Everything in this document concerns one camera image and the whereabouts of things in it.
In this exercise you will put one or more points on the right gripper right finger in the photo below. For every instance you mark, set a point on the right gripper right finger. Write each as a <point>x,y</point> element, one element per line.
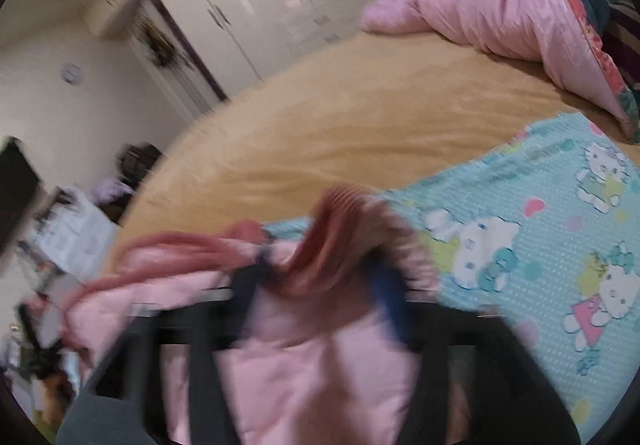
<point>477,384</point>

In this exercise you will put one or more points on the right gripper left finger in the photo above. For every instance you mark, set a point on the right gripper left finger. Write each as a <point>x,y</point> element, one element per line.
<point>122,402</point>

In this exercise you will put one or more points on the pink quilted jacket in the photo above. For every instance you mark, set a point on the pink quilted jacket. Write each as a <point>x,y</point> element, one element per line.
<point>318,362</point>

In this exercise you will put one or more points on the purple clothes pile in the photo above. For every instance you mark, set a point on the purple clothes pile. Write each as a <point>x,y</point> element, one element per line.
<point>109,190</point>

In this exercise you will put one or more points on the white bedroom door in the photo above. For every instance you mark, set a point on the white bedroom door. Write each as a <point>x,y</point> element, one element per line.
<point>194,92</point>

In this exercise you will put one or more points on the Hello Kitty blue blanket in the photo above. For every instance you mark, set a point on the Hello Kitty blue blanket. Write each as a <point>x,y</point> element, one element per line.
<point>546,230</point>

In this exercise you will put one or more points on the white drawer chest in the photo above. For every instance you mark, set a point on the white drawer chest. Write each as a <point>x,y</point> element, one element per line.
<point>69,235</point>

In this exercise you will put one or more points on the black backpack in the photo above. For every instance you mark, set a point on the black backpack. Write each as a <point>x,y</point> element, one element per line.
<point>134,162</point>

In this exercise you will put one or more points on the tan bed sheet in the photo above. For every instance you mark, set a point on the tan bed sheet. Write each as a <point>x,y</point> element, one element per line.
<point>380,112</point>

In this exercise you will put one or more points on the bags hanging on door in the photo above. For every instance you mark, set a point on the bags hanging on door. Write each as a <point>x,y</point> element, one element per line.
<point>161,49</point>

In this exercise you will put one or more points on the pink floral comforter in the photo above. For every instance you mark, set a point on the pink floral comforter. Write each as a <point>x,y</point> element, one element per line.
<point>564,36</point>

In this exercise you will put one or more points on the striped dark pillow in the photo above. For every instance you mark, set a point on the striped dark pillow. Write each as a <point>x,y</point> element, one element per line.
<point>622,41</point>

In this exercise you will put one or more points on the black wall television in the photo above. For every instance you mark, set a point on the black wall television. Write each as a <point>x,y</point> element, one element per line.
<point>19,187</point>

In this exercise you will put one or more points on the round wall clock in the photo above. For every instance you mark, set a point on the round wall clock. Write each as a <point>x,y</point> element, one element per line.
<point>72,74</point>

